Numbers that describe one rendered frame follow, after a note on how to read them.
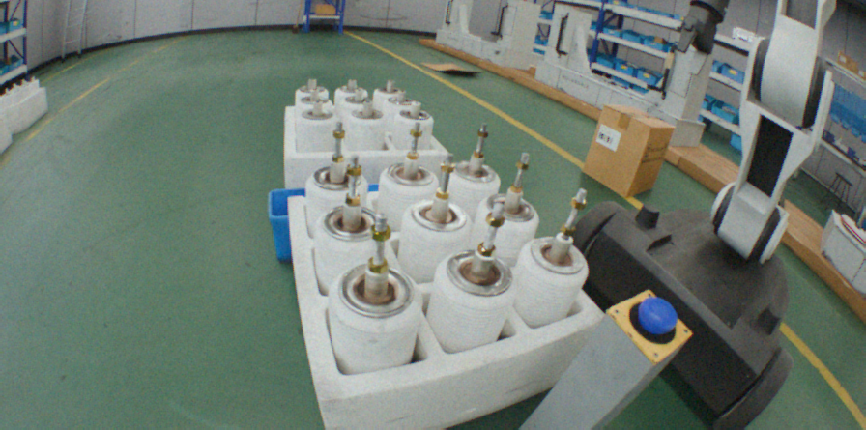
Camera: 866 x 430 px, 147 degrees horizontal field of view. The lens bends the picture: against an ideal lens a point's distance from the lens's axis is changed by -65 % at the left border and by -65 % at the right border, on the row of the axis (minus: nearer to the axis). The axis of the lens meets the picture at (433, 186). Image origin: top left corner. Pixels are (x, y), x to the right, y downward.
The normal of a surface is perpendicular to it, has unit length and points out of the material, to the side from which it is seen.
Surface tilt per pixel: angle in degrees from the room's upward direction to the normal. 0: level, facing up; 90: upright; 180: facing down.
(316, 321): 0
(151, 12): 90
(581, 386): 90
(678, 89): 90
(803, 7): 80
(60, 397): 0
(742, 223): 106
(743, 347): 45
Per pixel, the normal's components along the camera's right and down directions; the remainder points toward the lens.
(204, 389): 0.15, -0.87
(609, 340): -0.92, 0.05
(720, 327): -0.54, -0.55
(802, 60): -0.77, -0.29
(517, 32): 0.40, 0.48
